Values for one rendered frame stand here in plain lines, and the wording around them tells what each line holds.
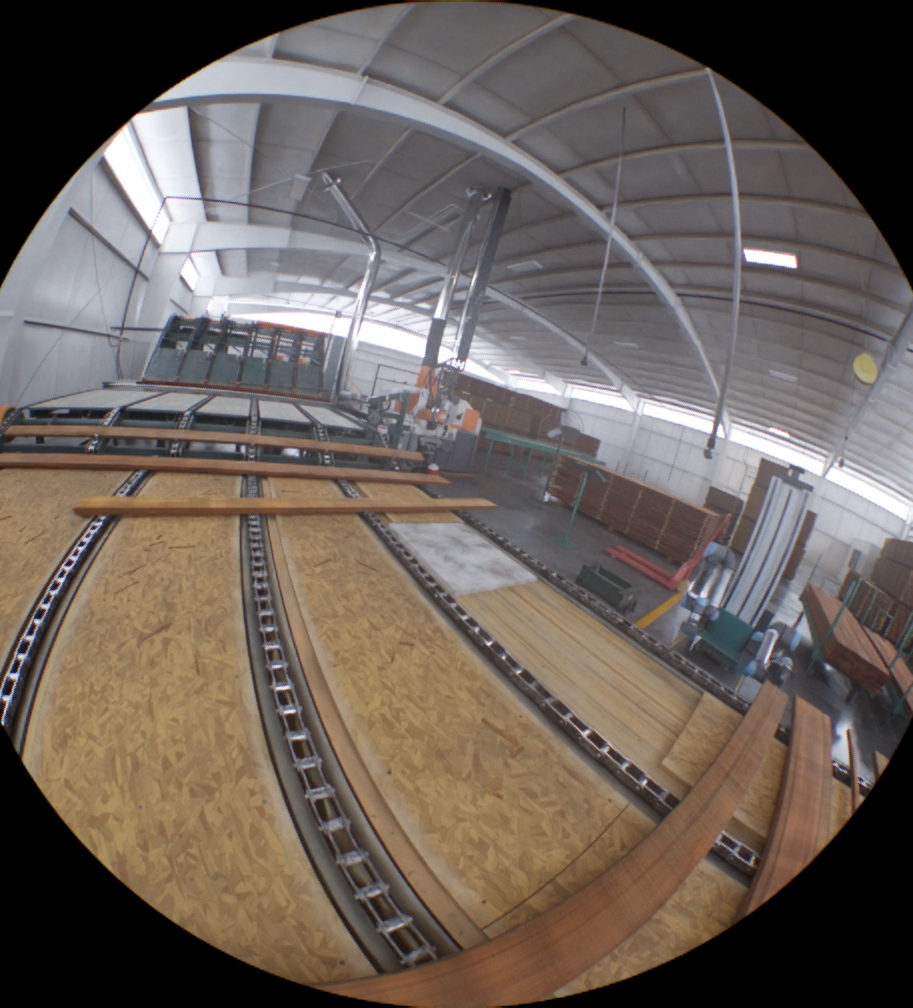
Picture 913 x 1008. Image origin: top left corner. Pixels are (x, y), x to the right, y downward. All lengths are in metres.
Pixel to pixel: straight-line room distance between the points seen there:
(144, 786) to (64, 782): 0.18
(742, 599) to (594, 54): 6.49
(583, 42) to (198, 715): 6.50
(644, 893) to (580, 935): 0.14
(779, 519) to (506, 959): 2.65
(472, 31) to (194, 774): 6.53
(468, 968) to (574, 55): 6.65
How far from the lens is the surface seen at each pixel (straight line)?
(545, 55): 6.17
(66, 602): 1.20
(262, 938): 0.64
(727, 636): 2.80
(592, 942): 0.68
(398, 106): 6.70
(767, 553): 2.74
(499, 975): 0.62
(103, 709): 0.86
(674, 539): 6.42
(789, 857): 1.08
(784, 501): 2.74
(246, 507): 1.55
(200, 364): 7.49
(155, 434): 2.83
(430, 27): 6.16
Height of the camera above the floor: 1.46
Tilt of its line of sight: 16 degrees down
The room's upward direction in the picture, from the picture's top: 15 degrees clockwise
